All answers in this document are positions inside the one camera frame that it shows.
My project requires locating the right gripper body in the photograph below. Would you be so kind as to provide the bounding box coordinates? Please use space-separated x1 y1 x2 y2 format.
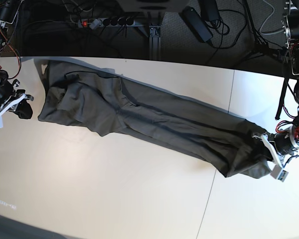
0 71 34 114

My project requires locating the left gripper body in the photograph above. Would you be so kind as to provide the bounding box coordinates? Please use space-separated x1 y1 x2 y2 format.
252 125 299 169

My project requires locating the grey T-shirt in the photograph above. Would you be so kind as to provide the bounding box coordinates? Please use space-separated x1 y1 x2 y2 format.
38 61 271 179

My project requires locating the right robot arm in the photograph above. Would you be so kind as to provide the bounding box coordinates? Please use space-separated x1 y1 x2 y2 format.
0 0 33 120

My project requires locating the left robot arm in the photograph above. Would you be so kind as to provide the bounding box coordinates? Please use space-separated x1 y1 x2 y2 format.
262 0 299 169

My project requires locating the black tripod stand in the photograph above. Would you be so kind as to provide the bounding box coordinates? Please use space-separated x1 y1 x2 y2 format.
232 0 287 68

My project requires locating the grey power strip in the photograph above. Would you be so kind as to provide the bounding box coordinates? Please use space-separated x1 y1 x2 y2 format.
77 17 137 30

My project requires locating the black power adapter brick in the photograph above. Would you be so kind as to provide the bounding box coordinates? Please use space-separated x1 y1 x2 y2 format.
180 6 213 43

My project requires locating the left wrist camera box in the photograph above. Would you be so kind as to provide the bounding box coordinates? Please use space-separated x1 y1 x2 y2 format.
270 165 288 182

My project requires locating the white cable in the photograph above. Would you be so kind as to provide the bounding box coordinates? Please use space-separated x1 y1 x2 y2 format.
259 0 290 35

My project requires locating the aluminium frame post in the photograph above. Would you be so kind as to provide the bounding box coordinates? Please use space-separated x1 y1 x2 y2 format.
137 11 164 61

